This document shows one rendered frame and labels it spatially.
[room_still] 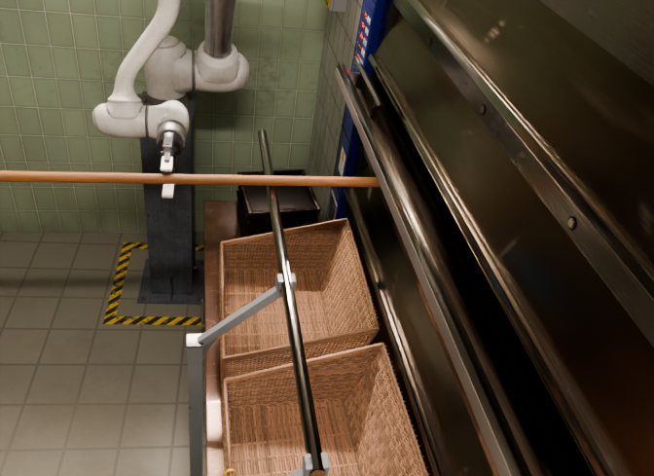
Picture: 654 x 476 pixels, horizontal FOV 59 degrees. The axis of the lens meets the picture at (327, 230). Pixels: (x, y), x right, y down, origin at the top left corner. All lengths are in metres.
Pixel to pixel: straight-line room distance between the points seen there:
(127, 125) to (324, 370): 0.97
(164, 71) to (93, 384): 1.33
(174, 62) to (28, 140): 1.06
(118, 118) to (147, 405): 1.24
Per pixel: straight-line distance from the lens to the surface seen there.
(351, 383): 1.87
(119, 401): 2.65
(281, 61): 2.87
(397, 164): 1.46
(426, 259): 1.14
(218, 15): 2.14
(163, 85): 2.37
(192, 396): 1.73
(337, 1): 2.43
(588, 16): 1.00
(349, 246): 2.08
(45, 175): 1.74
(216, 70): 2.31
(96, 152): 3.12
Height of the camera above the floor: 2.15
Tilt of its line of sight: 38 degrees down
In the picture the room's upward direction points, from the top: 10 degrees clockwise
